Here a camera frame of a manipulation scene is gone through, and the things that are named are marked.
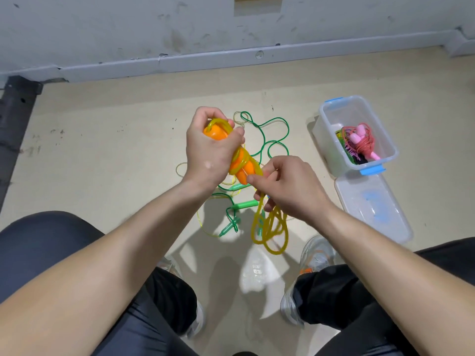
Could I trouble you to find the clear storage box blue latches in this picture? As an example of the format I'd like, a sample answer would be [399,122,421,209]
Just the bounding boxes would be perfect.
[312,96,399,179]

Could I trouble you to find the person's right forearm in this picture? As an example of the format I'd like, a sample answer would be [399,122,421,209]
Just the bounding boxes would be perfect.
[312,204,475,356]

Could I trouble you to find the grey left shoe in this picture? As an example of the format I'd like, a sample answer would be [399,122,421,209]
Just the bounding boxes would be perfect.
[159,256,206,340]

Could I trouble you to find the person's left hand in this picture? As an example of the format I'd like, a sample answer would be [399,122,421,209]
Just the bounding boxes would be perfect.
[183,106,246,196]

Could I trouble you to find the grey shoe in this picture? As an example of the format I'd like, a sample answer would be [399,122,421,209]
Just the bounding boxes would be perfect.
[280,235,336,327]
[159,256,206,340]

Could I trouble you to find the grey right shoe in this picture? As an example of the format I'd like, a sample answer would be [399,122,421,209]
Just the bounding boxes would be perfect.
[280,235,336,327]

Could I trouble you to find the person's left forearm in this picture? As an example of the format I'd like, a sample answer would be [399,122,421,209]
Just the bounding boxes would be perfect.
[0,178,212,356]

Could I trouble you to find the orange handled yellow skipping rope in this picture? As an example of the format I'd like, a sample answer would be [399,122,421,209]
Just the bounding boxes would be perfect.
[202,118,290,256]

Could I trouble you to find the black shorts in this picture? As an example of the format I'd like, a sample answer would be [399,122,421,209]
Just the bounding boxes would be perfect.
[0,211,475,356]

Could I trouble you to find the pile of colourful jump ropes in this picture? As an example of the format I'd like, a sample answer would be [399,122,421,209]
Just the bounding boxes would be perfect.
[177,111,292,238]

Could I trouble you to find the pink skipping rope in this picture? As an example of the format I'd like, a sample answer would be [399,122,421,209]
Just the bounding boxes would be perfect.
[343,124,382,162]

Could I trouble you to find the black metal rack frame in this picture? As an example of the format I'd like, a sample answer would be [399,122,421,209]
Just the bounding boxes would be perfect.
[0,76,43,208]

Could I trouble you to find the person's right hand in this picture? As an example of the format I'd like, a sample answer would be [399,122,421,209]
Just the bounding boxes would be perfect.
[247,155,335,225]

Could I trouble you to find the clear plastic box lid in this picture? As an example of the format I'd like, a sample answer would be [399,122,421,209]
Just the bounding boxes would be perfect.
[334,173,414,245]

